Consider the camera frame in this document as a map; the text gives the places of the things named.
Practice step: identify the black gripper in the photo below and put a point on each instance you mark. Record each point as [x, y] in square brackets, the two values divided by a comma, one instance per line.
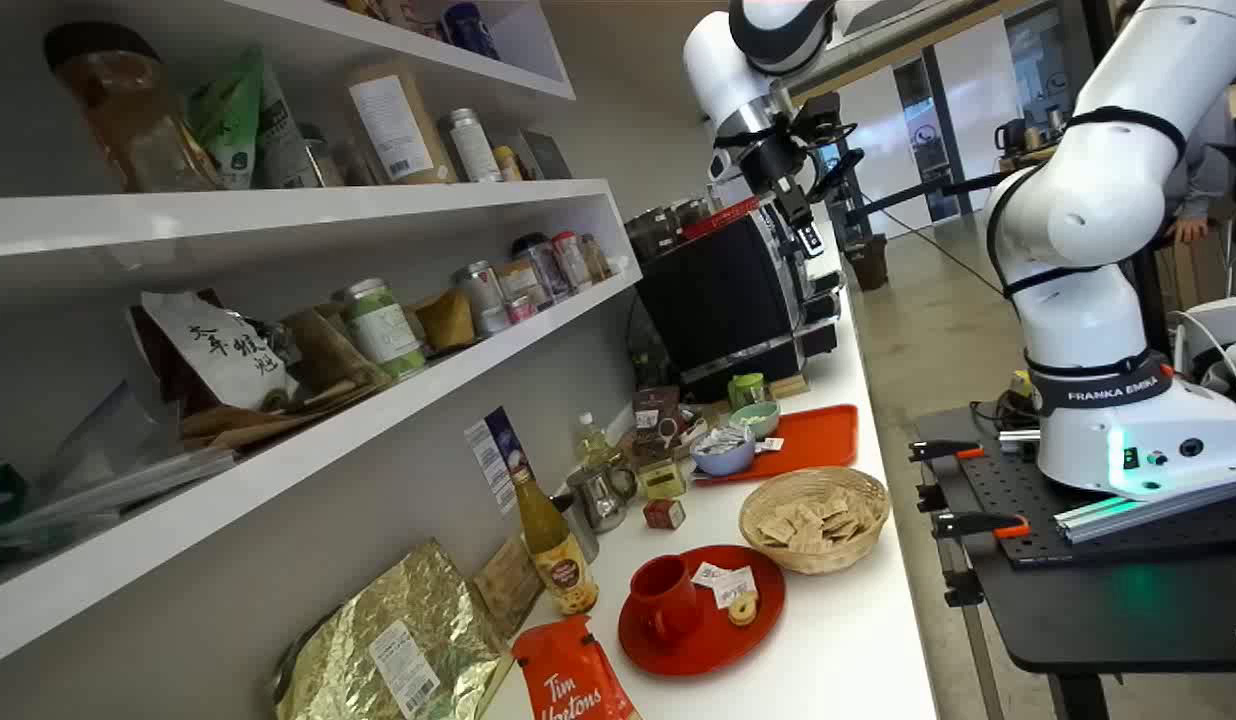
[778, 163]

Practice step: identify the orange snack packet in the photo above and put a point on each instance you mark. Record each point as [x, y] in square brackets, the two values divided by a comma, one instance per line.
[568, 682]

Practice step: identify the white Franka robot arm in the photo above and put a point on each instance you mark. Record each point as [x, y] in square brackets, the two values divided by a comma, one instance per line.
[1111, 202]

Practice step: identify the pink food packet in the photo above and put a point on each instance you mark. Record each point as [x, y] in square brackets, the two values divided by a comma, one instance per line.
[522, 291]

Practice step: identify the brown paper packet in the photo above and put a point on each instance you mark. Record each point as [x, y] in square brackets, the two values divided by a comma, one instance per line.
[327, 353]

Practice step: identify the green foil packet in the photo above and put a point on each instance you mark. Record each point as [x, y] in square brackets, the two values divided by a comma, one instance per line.
[239, 122]

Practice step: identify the black bin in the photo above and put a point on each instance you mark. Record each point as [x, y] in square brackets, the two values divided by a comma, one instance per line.
[870, 261]

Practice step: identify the black coffee machine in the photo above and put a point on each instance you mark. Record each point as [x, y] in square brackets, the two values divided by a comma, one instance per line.
[723, 307]

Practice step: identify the red and white can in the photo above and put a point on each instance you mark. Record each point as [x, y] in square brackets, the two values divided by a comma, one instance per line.
[568, 261]

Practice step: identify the small green cup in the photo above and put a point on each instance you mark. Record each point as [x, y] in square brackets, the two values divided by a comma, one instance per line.
[747, 391]

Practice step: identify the dark small box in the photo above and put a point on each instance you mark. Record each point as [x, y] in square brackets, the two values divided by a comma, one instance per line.
[545, 152]

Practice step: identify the orange plastic tray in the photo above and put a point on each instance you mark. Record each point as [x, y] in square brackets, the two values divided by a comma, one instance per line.
[817, 442]

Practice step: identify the dark glass jar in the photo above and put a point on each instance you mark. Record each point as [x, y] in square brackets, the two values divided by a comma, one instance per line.
[655, 426]

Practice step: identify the small blue bowl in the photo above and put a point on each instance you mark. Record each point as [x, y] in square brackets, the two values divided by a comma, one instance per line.
[723, 454]

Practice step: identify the small white bottle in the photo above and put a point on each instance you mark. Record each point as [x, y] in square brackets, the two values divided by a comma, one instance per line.
[475, 145]

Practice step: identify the clear jar silver lid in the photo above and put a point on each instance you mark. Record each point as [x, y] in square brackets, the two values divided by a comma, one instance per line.
[481, 303]

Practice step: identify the yellow green small box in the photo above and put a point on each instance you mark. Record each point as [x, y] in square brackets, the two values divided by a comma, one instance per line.
[663, 480]

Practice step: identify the blue container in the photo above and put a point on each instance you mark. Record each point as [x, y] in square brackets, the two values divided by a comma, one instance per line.
[465, 25]

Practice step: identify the clear oil bottle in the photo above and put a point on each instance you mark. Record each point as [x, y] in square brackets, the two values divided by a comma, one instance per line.
[595, 444]

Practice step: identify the crackers in basket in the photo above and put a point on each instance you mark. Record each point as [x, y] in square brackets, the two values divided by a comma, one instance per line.
[814, 521]

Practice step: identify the gold brown pouch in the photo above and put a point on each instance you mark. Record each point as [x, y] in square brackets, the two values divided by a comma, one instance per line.
[444, 322]

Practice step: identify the brown box white label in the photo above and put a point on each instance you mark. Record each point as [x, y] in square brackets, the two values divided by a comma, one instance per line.
[396, 124]

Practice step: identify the woven wicker basket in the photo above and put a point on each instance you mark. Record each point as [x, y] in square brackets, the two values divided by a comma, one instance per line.
[817, 553]

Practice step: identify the blue and white card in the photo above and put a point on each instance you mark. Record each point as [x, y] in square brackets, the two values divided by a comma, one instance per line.
[499, 461]

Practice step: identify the person in grey top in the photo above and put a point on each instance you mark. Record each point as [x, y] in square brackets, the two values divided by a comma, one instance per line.
[1200, 174]

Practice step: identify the white paper on plate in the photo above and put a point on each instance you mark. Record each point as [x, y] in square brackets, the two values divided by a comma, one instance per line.
[726, 586]

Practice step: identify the green lid jar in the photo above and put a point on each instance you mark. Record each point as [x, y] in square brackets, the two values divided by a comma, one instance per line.
[380, 324]

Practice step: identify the red plate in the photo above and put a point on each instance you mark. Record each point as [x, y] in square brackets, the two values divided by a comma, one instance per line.
[763, 602]

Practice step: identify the yellow labelled glass bottle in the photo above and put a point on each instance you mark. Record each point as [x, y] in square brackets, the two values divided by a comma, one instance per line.
[559, 544]

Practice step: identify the red cup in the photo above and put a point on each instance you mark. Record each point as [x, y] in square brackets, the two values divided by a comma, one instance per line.
[663, 599]

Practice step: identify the brown square board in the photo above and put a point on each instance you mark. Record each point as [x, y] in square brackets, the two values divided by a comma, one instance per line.
[507, 586]

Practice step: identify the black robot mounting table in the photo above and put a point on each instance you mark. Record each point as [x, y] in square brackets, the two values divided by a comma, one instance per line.
[1122, 615]

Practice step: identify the white bag black calligraphy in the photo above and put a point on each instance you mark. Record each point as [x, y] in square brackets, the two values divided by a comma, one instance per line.
[221, 353]

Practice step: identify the gold foil bag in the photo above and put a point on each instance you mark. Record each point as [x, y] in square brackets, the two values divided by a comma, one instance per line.
[379, 642]

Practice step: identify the amber glass jar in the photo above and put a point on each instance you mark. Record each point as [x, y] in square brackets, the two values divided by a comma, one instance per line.
[131, 122]

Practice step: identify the clear plastic bag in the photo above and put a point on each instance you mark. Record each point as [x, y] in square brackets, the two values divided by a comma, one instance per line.
[109, 466]

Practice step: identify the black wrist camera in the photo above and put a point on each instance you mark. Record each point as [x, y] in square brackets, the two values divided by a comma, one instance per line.
[825, 142]

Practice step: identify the white wall shelf unit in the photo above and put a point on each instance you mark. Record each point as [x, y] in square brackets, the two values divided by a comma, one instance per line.
[241, 214]

